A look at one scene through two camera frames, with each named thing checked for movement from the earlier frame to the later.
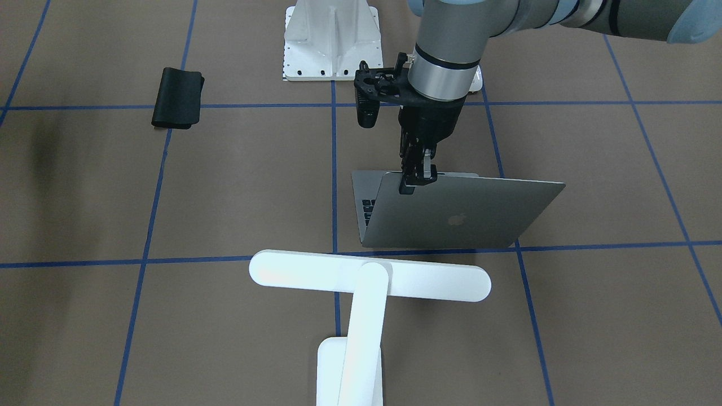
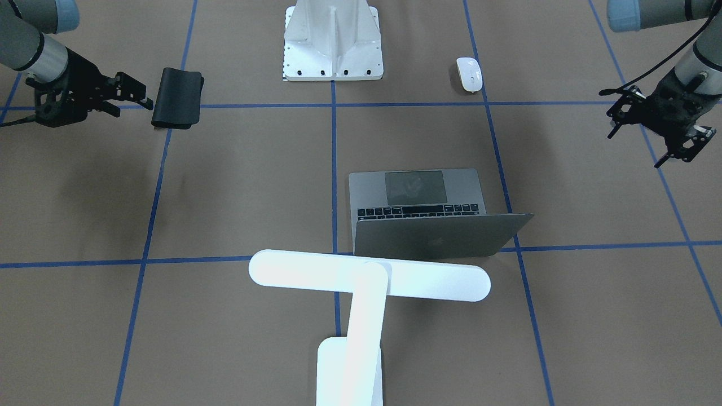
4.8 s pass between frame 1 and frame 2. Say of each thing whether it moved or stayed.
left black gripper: moved
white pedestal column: stayed
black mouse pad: stayed
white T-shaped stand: stayed
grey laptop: moved
